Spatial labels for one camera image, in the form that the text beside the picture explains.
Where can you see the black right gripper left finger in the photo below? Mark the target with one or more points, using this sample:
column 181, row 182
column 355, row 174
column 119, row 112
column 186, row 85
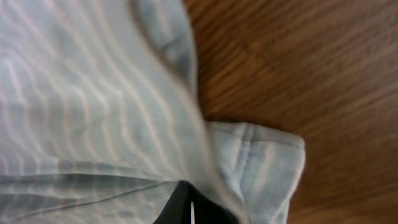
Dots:
column 178, row 209

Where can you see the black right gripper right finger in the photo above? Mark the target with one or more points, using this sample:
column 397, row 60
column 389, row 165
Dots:
column 207, row 212

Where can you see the light blue striped shorts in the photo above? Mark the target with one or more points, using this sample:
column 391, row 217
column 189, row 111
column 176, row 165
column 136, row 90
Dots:
column 100, row 120

